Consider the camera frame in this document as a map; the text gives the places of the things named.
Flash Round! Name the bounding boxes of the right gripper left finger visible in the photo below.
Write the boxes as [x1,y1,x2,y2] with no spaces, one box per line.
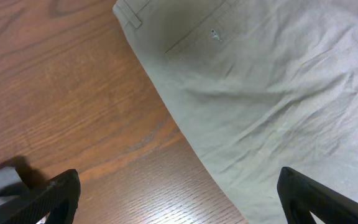
[0,169,81,224]

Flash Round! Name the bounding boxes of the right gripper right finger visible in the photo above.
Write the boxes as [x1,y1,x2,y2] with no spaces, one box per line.
[277,167,358,224]

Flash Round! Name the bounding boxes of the grey shorts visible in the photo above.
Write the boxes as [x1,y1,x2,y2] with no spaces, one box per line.
[0,167,29,205]

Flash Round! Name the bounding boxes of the beige khaki shorts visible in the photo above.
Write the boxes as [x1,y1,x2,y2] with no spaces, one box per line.
[113,0,358,223]

